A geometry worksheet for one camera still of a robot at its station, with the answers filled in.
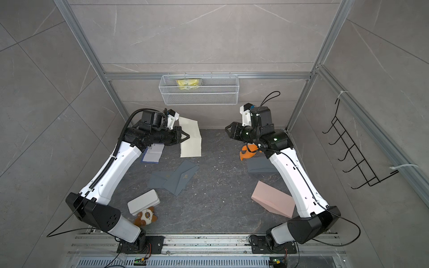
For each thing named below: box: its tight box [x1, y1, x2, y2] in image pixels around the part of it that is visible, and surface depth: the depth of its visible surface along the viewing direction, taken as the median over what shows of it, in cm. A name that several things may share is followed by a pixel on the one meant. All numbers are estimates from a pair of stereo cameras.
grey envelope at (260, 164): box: [247, 155, 279, 174], surface depth 106 cm
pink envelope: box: [250, 180, 296, 219], surface depth 92 cm
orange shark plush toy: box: [239, 142, 259, 162], surface depth 106 cm
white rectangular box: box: [127, 188, 161, 216], surface depth 84 cm
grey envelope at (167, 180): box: [147, 170, 181, 194], surface depth 97 cm
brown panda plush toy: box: [132, 206, 159, 227], surface depth 81 cm
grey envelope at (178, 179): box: [163, 159, 200, 196], surface depth 97 cm
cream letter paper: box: [178, 116, 202, 159], surface depth 78 cm
